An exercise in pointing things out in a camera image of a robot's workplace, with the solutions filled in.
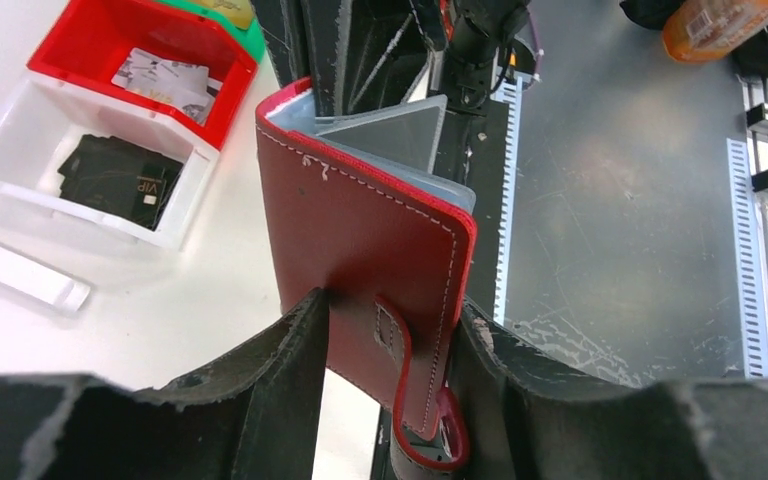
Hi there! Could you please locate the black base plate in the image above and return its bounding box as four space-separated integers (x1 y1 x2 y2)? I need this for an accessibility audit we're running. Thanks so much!
370 99 511 480

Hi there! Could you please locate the white plastic bin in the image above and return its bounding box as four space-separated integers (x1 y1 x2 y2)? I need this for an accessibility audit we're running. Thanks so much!
0 72 219 249

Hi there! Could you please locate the red plastic bin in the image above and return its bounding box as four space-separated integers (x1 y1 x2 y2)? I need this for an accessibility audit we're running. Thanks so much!
27 0 264 150

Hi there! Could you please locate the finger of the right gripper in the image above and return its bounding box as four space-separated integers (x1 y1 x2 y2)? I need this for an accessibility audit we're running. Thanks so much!
344 1 448 113
251 0 353 117

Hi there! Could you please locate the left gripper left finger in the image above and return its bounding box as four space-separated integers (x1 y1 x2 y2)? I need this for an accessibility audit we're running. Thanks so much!
0 289 329 479

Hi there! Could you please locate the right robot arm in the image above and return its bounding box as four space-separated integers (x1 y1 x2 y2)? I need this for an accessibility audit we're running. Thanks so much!
252 0 529 117

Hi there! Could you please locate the black VIP cards stack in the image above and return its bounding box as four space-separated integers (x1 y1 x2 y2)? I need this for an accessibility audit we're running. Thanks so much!
58 134 183 231

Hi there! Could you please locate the red leather card holder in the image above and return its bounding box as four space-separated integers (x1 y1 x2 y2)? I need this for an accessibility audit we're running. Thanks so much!
255 78 477 479

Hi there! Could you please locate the gold cards stack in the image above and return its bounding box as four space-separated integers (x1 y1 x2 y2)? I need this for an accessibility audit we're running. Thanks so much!
194 0 255 30

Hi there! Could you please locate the metal pole stand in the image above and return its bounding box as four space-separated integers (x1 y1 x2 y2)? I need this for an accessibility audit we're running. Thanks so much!
0 243 92 313

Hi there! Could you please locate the green plastic bin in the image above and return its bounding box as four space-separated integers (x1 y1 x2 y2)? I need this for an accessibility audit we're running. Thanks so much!
160 0 266 63

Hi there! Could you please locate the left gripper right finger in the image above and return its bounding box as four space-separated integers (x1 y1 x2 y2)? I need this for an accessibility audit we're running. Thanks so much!
449 301 768 479

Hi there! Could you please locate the white VIP cards stack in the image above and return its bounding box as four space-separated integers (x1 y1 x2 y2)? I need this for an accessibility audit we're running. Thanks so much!
111 48 222 125

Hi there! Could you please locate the black cloth bundle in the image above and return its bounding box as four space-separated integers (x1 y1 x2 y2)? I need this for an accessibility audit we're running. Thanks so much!
619 1 768 78

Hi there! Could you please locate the orange drink bottle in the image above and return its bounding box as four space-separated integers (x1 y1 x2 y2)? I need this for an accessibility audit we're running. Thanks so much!
661 0 768 63

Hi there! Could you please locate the white cable comb rail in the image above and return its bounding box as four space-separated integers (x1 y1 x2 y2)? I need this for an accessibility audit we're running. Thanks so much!
492 76 525 326

